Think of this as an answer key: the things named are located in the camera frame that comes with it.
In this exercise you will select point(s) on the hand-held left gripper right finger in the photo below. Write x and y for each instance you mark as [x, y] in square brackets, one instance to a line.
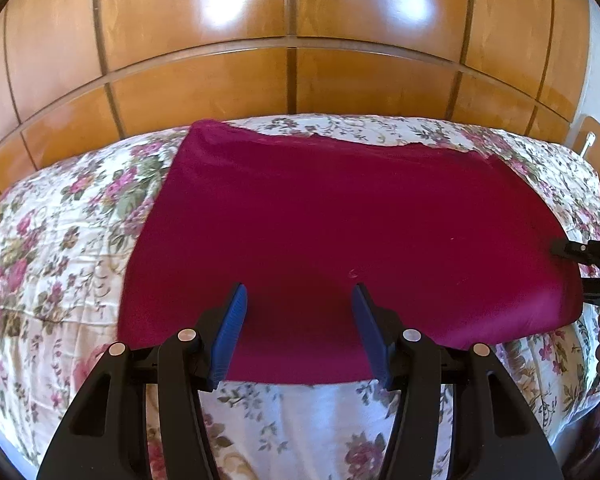
[369, 330]

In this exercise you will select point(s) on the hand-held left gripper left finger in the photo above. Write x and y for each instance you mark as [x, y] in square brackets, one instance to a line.
[229, 332]

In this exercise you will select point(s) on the crimson long-sleeve sweater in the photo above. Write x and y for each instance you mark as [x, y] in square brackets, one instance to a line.
[340, 240]

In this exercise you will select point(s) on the floral bedspread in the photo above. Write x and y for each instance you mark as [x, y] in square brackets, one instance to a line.
[55, 240]

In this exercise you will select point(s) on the wooden wardrobe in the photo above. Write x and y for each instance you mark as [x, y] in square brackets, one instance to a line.
[280, 60]

